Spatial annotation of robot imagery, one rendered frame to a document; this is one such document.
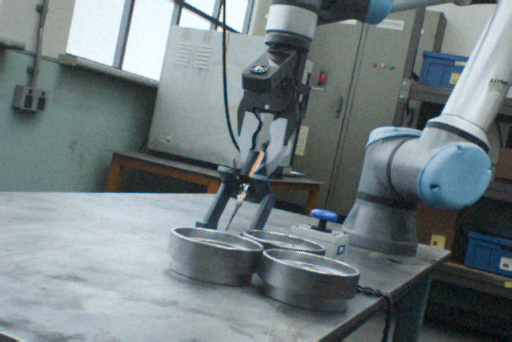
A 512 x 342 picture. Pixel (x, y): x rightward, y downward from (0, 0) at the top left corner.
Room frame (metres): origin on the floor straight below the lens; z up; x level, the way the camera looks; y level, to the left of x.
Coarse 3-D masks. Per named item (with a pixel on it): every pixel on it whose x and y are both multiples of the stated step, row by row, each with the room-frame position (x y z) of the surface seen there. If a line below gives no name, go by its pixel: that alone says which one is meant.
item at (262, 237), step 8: (248, 232) 0.84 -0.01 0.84; (256, 232) 0.85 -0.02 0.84; (264, 232) 0.86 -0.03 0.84; (272, 232) 0.87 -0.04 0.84; (256, 240) 0.78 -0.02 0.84; (264, 240) 0.86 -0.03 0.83; (272, 240) 0.87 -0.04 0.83; (280, 240) 0.87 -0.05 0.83; (288, 240) 0.87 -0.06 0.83; (296, 240) 0.87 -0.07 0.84; (304, 240) 0.86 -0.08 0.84; (264, 248) 0.77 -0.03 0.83; (272, 248) 0.77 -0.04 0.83; (280, 248) 0.77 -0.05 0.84; (288, 248) 0.77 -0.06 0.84; (296, 248) 0.77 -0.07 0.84; (304, 248) 0.86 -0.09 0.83; (312, 248) 0.85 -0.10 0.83; (320, 248) 0.83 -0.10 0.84
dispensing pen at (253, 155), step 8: (264, 144) 1.02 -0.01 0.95; (256, 152) 1.00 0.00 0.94; (248, 160) 0.99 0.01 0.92; (256, 160) 0.99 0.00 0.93; (248, 168) 0.98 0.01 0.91; (240, 176) 0.98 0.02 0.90; (248, 176) 0.97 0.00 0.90; (248, 184) 0.98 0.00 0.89; (240, 192) 0.98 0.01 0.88; (248, 192) 0.98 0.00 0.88; (240, 200) 0.97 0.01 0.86; (232, 216) 0.96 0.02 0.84
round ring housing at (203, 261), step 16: (176, 240) 0.70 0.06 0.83; (192, 240) 0.68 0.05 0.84; (208, 240) 0.77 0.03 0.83; (224, 240) 0.78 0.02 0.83; (240, 240) 0.77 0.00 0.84; (176, 256) 0.69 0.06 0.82; (192, 256) 0.68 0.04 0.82; (208, 256) 0.68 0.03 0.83; (224, 256) 0.68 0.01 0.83; (240, 256) 0.68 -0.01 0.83; (256, 256) 0.70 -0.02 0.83; (176, 272) 0.70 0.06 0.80; (192, 272) 0.69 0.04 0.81; (208, 272) 0.68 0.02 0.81; (224, 272) 0.68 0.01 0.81; (240, 272) 0.69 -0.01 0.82; (256, 272) 0.71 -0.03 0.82
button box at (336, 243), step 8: (304, 224) 0.99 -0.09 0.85; (296, 232) 0.94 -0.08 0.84; (304, 232) 0.94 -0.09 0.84; (312, 232) 0.93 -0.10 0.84; (320, 232) 0.94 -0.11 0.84; (328, 232) 0.95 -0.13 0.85; (336, 232) 0.98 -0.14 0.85; (312, 240) 0.93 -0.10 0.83; (320, 240) 0.93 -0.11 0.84; (328, 240) 0.92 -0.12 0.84; (336, 240) 0.92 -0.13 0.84; (344, 240) 0.96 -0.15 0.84; (328, 248) 0.92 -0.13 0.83; (336, 248) 0.93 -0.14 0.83; (344, 248) 0.97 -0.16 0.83; (328, 256) 0.92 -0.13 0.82; (336, 256) 0.94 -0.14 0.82; (344, 256) 0.98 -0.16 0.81
